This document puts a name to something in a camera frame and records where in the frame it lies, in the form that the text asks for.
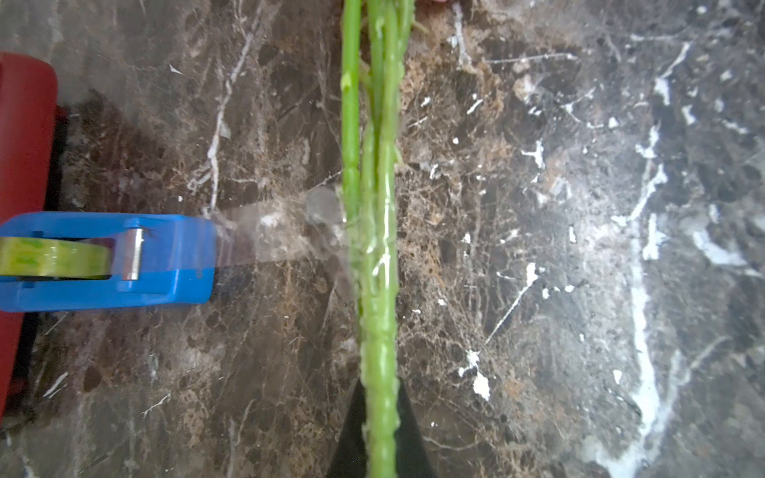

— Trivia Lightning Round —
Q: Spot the yellow-green tape roll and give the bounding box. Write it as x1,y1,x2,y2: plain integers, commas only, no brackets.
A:
1,237,112,279

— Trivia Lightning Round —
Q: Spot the red polka dot toaster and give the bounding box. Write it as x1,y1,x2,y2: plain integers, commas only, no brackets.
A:
0,52,60,419

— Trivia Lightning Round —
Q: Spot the blue tape dispenser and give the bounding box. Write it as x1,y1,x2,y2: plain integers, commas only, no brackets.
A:
1,212,216,313

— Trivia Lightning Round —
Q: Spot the clear tape strip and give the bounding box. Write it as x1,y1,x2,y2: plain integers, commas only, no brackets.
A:
211,185,349,267

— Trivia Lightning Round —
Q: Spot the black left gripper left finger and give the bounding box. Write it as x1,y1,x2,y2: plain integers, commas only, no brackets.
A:
326,380,368,478

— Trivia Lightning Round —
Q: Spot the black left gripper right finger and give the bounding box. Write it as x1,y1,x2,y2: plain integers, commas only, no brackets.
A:
396,384,437,478

